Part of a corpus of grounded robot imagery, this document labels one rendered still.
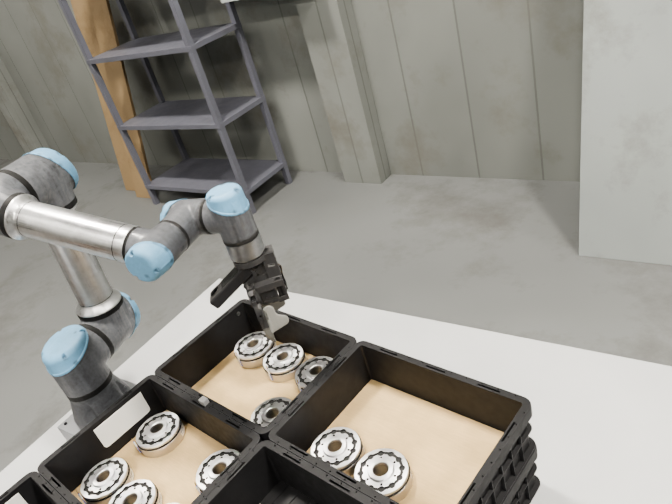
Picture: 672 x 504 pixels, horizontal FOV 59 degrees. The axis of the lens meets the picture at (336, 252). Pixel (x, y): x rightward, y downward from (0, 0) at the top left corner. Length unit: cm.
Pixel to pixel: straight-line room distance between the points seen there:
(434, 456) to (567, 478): 27
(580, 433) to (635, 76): 180
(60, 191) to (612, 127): 223
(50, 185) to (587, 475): 125
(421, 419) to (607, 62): 198
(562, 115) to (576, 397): 234
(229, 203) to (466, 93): 268
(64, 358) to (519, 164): 289
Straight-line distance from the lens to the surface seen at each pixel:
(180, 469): 137
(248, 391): 146
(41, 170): 145
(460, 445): 121
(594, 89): 288
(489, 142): 378
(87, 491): 142
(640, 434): 139
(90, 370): 157
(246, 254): 121
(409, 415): 127
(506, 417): 118
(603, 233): 302
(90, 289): 158
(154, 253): 114
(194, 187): 457
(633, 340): 263
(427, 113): 386
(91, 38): 538
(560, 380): 148
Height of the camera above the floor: 176
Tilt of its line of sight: 30 degrees down
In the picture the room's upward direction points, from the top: 17 degrees counter-clockwise
